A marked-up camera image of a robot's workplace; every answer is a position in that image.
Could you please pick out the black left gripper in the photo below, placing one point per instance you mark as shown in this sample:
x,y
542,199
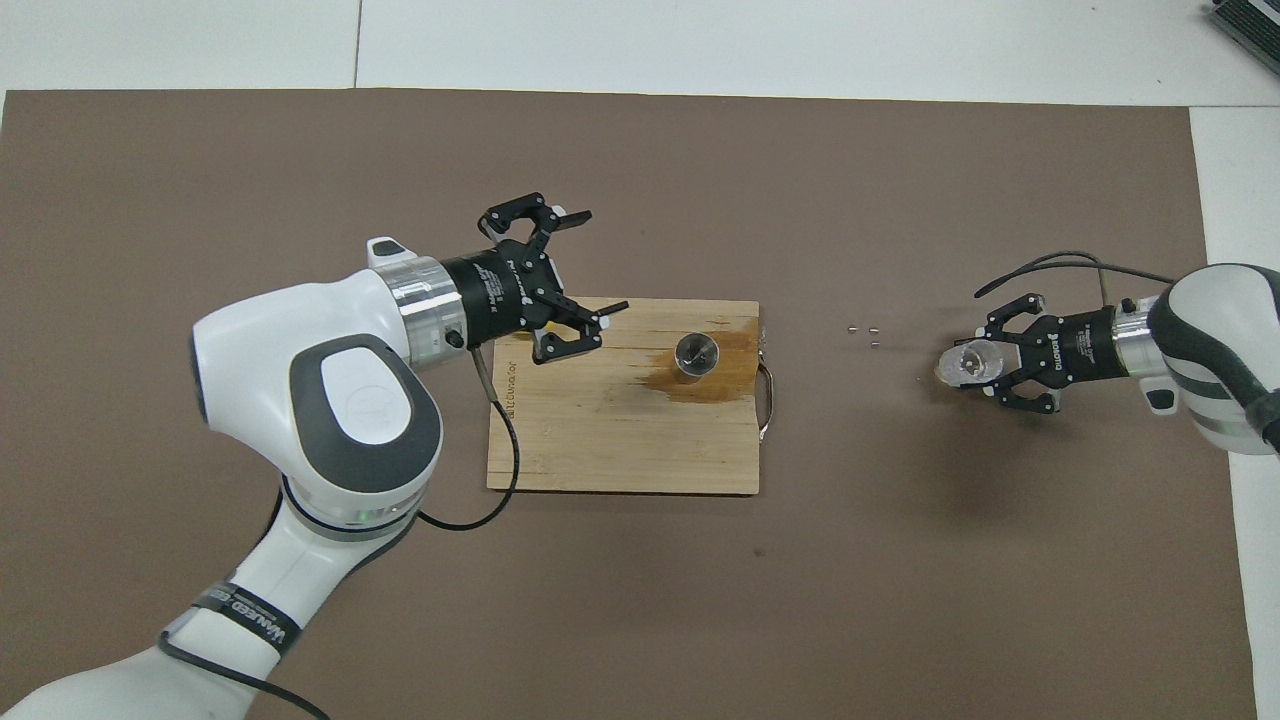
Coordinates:
x,y
500,295

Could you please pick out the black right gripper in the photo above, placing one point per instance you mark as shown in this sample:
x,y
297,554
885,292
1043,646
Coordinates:
x,y
1080,345

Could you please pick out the clear glass cup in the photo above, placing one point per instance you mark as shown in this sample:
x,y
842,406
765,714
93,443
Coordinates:
x,y
965,365

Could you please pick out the metal jigger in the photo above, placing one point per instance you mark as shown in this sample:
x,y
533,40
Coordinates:
x,y
696,357

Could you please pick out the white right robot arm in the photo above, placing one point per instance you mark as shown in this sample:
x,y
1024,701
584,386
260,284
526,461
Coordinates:
x,y
1220,350

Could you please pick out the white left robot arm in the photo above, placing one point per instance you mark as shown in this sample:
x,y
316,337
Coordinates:
x,y
330,400

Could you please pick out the wooden cutting board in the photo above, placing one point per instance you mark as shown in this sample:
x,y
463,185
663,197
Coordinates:
x,y
620,440

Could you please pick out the brown table mat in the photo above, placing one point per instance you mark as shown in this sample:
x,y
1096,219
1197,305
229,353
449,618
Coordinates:
x,y
640,600

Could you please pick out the grey ribbed device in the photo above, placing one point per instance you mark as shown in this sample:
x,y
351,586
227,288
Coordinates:
x,y
1250,20

